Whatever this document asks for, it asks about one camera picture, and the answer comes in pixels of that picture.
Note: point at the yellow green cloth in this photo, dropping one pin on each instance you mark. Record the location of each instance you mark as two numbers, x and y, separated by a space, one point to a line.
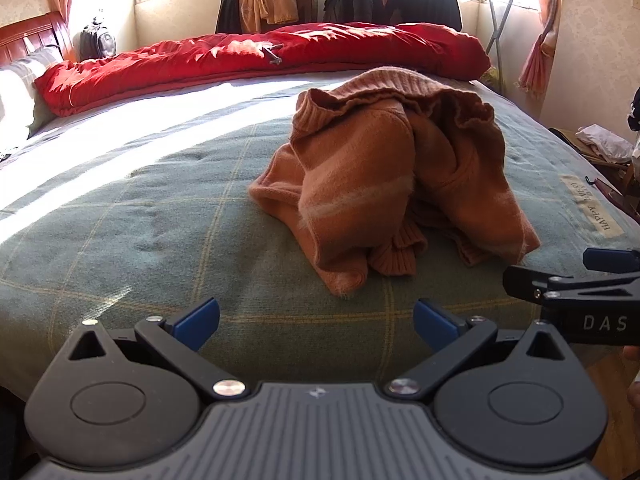
492 77

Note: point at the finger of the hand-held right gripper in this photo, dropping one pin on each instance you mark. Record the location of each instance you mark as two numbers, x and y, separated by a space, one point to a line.
602 259
525 282

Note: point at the white clothes pile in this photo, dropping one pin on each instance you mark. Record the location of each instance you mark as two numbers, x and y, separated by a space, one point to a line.
602 140

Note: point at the metal hex key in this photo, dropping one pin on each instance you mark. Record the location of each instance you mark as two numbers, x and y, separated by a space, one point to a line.
274 54

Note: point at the red quilt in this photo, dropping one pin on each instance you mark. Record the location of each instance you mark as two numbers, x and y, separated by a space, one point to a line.
200 60

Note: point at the orange knit sweater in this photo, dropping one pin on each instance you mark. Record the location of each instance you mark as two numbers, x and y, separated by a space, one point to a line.
360 170

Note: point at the brown hanging cloth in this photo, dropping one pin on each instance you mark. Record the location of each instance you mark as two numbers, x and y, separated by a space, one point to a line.
306 5

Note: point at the black star print cloth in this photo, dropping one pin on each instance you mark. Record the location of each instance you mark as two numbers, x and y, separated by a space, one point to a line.
634 110

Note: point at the wooden headboard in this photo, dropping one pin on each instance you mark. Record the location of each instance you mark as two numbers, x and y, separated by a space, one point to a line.
30 35

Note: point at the black hanging cloth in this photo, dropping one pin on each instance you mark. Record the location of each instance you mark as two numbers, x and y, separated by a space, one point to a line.
229 12

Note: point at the metal clothes drying rack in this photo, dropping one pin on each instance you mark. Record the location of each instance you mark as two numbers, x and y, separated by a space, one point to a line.
492 25

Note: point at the green plaid pillow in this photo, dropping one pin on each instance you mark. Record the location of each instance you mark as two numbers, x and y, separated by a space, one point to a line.
22 90

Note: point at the black backpack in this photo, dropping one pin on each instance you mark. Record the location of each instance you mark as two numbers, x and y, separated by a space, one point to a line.
97 40

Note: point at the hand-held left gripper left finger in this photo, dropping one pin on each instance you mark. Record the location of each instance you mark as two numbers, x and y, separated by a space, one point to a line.
200 322

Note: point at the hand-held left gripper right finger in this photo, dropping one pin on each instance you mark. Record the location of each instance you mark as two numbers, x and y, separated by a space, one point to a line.
435 325

